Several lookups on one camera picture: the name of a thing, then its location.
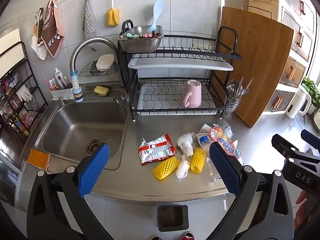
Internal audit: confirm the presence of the light blue rice paddle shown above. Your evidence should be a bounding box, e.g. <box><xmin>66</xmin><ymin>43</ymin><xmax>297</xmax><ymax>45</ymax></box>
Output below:
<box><xmin>147</xmin><ymin>0</ymin><xmax>164</xmax><ymax>33</ymax></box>

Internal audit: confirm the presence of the pink mug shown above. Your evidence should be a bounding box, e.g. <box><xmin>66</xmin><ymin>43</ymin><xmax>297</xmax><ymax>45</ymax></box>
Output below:
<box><xmin>181</xmin><ymin>79</ymin><xmax>202</xmax><ymax>108</ymax></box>

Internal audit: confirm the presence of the white wide drip tray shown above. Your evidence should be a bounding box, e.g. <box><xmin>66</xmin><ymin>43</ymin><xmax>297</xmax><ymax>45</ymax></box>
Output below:
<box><xmin>136</xmin><ymin>85</ymin><xmax>218</xmax><ymax>115</ymax></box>

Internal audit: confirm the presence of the clear plastic bottle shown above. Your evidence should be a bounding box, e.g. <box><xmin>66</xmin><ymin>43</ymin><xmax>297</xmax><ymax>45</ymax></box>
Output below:
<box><xmin>205</xmin><ymin>150</ymin><xmax>223</xmax><ymax>182</ymax></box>

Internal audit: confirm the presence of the orange cleaning cloth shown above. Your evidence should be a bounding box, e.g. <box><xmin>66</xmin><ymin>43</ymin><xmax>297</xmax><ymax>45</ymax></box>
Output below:
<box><xmin>27</xmin><ymin>148</ymin><xmax>51</xmax><ymax>172</ymax></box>

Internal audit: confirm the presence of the stainless steel sink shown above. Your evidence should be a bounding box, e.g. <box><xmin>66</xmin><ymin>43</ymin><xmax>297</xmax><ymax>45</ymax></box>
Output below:
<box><xmin>20</xmin><ymin>99</ymin><xmax>129</xmax><ymax>170</ymax></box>

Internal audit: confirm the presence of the white round sponge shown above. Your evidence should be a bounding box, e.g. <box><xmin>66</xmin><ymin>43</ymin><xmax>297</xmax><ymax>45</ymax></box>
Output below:
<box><xmin>96</xmin><ymin>54</ymin><xmax>115</xmax><ymax>71</ymax></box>

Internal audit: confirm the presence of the silver white wrapper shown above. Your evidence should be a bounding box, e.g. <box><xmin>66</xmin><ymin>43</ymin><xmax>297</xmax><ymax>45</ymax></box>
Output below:
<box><xmin>199</xmin><ymin>123</ymin><xmax>215</xmax><ymax>134</ymax></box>

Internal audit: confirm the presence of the yellow sponge brush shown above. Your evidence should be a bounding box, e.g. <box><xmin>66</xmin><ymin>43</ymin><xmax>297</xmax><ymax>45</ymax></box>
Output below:
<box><xmin>107</xmin><ymin>0</ymin><xmax>120</xmax><ymax>27</ymax></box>

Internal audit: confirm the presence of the black wire sink basket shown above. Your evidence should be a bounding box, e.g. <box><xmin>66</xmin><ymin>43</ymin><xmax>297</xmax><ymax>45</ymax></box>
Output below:
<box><xmin>79</xmin><ymin>60</ymin><xmax>118</xmax><ymax>78</ymax></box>

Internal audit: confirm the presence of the grey hanging cloth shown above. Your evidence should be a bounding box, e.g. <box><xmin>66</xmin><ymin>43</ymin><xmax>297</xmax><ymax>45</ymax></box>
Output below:
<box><xmin>83</xmin><ymin>0</ymin><xmax>97</xmax><ymax>49</ymax></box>

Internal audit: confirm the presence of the black two-tier dish rack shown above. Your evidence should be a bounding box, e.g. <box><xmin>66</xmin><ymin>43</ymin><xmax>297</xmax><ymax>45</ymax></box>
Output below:
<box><xmin>117</xmin><ymin>20</ymin><xmax>243</xmax><ymax>123</ymax></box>

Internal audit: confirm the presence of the yellow soap bar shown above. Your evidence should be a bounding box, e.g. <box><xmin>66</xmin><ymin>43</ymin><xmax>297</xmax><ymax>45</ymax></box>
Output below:
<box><xmin>94</xmin><ymin>86</ymin><xmax>110</xmax><ymax>96</ymax></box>

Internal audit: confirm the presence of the blue white faucet extension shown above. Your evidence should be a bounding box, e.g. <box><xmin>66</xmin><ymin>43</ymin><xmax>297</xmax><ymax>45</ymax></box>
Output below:
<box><xmin>70</xmin><ymin>71</ymin><xmax>84</xmax><ymax>102</ymax></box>

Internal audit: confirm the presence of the white green hanging towel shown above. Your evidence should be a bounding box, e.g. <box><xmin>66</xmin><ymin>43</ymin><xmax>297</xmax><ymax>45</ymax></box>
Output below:
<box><xmin>31</xmin><ymin>7</ymin><xmax>48</xmax><ymax>60</ymax></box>

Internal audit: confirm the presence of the red snack wrapper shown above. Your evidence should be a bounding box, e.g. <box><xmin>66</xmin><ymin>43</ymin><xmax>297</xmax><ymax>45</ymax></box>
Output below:
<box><xmin>138</xmin><ymin>134</ymin><xmax>177</xmax><ymax>166</ymax></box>

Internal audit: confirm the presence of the white rubber glove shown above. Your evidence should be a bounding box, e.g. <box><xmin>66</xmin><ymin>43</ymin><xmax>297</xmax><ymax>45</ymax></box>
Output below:
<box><xmin>16</xmin><ymin>85</ymin><xmax>33</xmax><ymax>102</ymax></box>

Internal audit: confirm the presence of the white electric kettle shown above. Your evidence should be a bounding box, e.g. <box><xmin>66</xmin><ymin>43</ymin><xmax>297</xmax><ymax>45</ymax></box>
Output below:
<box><xmin>285</xmin><ymin>85</ymin><xmax>312</xmax><ymax>119</ymax></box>

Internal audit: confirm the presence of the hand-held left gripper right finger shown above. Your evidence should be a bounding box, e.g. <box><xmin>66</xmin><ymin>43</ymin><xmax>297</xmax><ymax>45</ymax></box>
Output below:
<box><xmin>209</xmin><ymin>141</ymin><xmax>293</xmax><ymax>240</ymax></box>

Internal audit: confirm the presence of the bamboo cutting board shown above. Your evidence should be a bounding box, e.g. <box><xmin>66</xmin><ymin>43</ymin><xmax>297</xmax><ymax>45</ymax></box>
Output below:
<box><xmin>212</xmin><ymin>7</ymin><xmax>294</xmax><ymax>128</ymax></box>

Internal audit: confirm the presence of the curved steel faucet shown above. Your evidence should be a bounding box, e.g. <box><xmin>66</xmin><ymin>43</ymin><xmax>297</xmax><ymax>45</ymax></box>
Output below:
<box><xmin>69</xmin><ymin>37</ymin><xmax>125</xmax><ymax>88</ymax></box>

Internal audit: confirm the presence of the person's right hand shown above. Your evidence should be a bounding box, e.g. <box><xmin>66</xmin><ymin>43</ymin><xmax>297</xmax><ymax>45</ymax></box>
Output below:
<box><xmin>294</xmin><ymin>189</ymin><xmax>320</xmax><ymax>232</ymax></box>

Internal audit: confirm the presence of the white toothpaste tube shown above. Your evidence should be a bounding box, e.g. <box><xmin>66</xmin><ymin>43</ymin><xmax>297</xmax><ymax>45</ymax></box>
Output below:
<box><xmin>54</xmin><ymin>67</ymin><xmax>64</xmax><ymax>89</ymax></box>

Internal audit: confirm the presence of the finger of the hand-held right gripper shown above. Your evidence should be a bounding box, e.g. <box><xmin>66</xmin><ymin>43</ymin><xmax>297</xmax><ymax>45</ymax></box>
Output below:
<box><xmin>301</xmin><ymin>129</ymin><xmax>320</xmax><ymax>152</ymax></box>
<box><xmin>272</xmin><ymin>134</ymin><xmax>302</xmax><ymax>158</ymax></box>

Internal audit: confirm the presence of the white narrow drip tray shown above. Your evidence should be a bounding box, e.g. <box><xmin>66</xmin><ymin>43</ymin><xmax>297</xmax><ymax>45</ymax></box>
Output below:
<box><xmin>128</xmin><ymin>59</ymin><xmax>234</xmax><ymax>72</ymax></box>

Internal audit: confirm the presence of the colourful snack packet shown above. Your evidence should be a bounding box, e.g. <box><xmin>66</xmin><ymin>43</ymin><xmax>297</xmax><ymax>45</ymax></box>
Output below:
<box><xmin>209</xmin><ymin>126</ymin><xmax>243</xmax><ymax>165</ymax></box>

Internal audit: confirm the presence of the white toothbrush holder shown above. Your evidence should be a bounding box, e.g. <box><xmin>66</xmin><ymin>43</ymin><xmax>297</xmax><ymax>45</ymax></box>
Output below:
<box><xmin>50</xmin><ymin>86</ymin><xmax>74</xmax><ymax>101</ymax></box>

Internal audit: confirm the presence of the bunch of metal cutlery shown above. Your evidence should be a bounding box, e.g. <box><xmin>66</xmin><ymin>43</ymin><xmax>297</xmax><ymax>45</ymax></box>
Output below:
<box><xmin>226</xmin><ymin>76</ymin><xmax>254</xmax><ymax>101</ymax></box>

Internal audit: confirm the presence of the grey trash bin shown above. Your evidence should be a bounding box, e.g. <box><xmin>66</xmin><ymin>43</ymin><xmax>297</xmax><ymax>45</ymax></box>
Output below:
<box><xmin>156</xmin><ymin>204</ymin><xmax>189</xmax><ymax>232</ymax></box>

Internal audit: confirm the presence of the clear plastic wrapper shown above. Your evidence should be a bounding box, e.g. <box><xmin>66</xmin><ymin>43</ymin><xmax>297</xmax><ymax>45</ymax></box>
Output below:
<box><xmin>222</xmin><ymin>124</ymin><xmax>235</xmax><ymax>138</ymax></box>

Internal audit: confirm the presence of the white plastic bag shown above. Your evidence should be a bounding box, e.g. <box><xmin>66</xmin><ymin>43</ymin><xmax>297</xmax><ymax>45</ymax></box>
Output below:
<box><xmin>177</xmin><ymin>132</ymin><xmax>195</xmax><ymax>156</ymax></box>

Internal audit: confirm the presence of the black storage shelf rack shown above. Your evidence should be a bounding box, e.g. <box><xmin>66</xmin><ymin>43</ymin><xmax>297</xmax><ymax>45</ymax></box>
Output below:
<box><xmin>0</xmin><ymin>41</ymin><xmax>49</xmax><ymax>143</ymax></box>

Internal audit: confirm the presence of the brown pink hanging towel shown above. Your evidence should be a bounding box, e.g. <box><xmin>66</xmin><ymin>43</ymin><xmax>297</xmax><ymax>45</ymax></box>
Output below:
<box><xmin>41</xmin><ymin>0</ymin><xmax>64</xmax><ymax>58</ymax></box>

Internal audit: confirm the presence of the small white plastic wad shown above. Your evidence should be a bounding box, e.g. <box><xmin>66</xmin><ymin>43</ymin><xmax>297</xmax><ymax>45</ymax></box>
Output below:
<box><xmin>176</xmin><ymin>155</ymin><xmax>192</xmax><ymax>179</ymax></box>

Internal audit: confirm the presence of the green potted plant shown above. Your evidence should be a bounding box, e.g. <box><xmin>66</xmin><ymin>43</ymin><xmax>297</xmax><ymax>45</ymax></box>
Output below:
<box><xmin>301</xmin><ymin>76</ymin><xmax>320</xmax><ymax>103</ymax></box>

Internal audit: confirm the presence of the yellow foam fruit net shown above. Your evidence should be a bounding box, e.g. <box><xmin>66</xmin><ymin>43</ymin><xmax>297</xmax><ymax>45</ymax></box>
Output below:
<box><xmin>190</xmin><ymin>147</ymin><xmax>208</xmax><ymax>173</ymax></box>
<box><xmin>153</xmin><ymin>156</ymin><xmax>180</xmax><ymax>180</ymax></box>

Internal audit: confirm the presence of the glass cutlery holder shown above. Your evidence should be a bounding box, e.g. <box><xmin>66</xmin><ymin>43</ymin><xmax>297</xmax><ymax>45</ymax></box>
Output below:
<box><xmin>223</xmin><ymin>95</ymin><xmax>238</xmax><ymax>120</ymax></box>

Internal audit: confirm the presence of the steel mesh colander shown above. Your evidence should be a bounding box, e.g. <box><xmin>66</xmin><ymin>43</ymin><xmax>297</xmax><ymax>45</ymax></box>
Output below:
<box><xmin>117</xmin><ymin>25</ymin><xmax>164</xmax><ymax>53</ymax></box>

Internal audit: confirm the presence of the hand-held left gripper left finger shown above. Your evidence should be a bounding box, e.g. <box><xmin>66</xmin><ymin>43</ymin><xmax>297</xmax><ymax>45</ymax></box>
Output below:
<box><xmin>27</xmin><ymin>143</ymin><xmax>110</xmax><ymax>240</ymax></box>

